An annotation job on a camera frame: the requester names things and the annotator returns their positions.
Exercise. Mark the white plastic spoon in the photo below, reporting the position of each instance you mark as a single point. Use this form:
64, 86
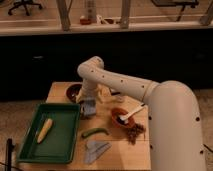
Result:
131, 113

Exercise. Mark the grey folded cloth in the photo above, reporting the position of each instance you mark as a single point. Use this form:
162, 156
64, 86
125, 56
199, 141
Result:
94, 149

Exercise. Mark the brown dried food pile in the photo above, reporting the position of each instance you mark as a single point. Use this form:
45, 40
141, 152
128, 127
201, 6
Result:
134, 132

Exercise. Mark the orange bowl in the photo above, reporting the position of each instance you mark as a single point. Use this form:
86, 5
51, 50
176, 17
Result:
118, 116

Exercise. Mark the wooden table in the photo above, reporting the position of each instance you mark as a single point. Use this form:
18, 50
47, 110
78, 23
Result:
121, 156

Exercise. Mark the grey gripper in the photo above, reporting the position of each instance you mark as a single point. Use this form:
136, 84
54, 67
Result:
89, 107

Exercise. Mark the yellow corn cob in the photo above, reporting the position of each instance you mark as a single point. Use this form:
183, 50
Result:
46, 127

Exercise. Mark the dark red bowl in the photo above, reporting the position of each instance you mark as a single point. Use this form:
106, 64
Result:
72, 91

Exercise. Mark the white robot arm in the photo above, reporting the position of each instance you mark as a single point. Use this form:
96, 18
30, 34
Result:
175, 128

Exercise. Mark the black stand post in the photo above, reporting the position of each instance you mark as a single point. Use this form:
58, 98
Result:
8, 155

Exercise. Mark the green plastic tray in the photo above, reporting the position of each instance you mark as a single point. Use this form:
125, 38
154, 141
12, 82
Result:
58, 145

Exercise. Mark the black office chair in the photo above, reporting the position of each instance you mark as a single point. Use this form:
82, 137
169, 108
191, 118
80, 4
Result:
25, 4

